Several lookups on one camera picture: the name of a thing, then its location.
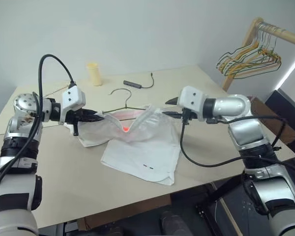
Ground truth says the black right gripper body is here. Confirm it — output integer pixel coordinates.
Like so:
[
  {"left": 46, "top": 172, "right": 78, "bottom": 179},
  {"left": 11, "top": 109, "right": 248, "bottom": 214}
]
[{"left": 178, "top": 107, "right": 200, "bottom": 126}]

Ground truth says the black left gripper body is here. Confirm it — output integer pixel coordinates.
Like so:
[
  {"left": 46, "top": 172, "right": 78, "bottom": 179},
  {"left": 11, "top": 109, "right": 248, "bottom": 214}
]
[{"left": 63, "top": 109, "right": 86, "bottom": 137}]

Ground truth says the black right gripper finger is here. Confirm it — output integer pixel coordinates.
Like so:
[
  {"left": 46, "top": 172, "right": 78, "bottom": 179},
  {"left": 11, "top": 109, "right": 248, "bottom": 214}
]
[
  {"left": 162, "top": 111, "right": 184, "bottom": 119},
  {"left": 164, "top": 96, "right": 180, "bottom": 108}
]

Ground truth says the thin wire clothes hanger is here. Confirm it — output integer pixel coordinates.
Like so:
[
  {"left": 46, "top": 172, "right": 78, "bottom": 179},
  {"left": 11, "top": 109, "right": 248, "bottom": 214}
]
[{"left": 108, "top": 88, "right": 151, "bottom": 121}]

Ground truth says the white t-shirt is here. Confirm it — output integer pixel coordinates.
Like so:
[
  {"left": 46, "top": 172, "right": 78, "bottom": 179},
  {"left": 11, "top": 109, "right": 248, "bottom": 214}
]
[{"left": 63, "top": 104, "right": 183, "bottom": 186}]

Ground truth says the cream plastic cup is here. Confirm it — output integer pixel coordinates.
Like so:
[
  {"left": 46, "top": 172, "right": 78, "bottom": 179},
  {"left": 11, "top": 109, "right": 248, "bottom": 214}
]
[{"left": 86, "top": 61, "right": 104, "bottom": 87}]

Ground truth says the brown cardboard box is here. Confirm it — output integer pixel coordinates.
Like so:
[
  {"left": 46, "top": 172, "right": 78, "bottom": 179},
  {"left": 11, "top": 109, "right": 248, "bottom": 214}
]
[{"left": 248, "top": 95, "right": 295, "bottom": 146}]

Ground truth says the black case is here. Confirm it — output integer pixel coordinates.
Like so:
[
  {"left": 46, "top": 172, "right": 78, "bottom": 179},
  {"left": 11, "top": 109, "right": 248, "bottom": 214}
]
[{"left": 264, "top": 89, "right": 295, "bottom": 148}]

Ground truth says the dark rounded shape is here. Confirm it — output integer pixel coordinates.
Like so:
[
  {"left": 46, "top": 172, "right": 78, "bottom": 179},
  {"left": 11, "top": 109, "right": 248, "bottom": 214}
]
[{"left": 159, "top": 208, "right": 188, "bottom": 236}]

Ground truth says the wooden clothes rack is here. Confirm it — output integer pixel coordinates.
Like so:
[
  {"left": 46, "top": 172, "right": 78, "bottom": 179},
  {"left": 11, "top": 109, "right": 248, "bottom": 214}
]
[{"left": 222, "top": 17, "right": 295, "bottom": 91}]

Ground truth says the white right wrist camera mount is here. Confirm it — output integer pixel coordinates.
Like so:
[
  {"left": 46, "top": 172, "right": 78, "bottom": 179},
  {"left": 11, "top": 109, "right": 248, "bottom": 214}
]
[{"left": 178, "top": 86, "right": 208, "bottom": 121}]

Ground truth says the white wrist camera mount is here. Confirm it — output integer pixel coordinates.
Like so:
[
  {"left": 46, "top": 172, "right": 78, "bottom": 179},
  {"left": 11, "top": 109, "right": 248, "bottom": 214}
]
[
  {"left": 58, "top": 84, "right": 87, "bottom": 125},
  {"left": 178, "top": 86, "right": 208, "bottom": 121}
]

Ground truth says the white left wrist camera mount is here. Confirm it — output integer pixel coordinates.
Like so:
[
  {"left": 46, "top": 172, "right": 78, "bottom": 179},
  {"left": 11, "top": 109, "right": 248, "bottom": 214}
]
[{"left": 58, "top": 84, "right": 87, "bottom": 125}]

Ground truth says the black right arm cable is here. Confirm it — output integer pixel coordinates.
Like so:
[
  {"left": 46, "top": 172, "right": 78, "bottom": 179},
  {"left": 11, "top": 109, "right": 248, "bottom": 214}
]
[
  {"left": 206, "top": 115, "right": 290, "bottom": 153},
  {"left": 178, "top": 121, "right": 248, "bottom": 168}
]

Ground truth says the black USB hub with cable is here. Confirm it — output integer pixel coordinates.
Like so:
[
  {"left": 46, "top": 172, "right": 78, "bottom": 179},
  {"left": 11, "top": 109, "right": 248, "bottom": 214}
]
[{"left": 123, "top": 72, "right": 155, "bottom": 89}]

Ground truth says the bunch of coloured wire hangers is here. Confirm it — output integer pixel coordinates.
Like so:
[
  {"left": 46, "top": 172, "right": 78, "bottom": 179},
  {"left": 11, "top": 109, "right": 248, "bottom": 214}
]
[{"left": 219, "top": 26, "right": 282, "bottom": 75}]

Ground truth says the black metal table frame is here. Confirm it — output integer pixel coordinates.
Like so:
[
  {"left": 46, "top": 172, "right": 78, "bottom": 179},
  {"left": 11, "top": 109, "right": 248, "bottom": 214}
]
[{"left": 195, "top": 181, "right": 247, "bottom": 222}]

